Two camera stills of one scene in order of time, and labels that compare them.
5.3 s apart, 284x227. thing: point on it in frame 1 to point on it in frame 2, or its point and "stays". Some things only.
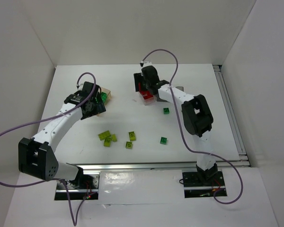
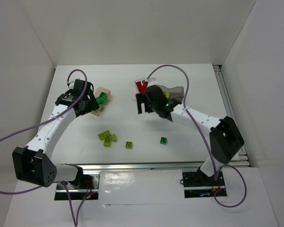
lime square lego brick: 107,141 stays
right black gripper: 138,82 to 143,100
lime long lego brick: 102,135 stays
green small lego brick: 103,96 stays
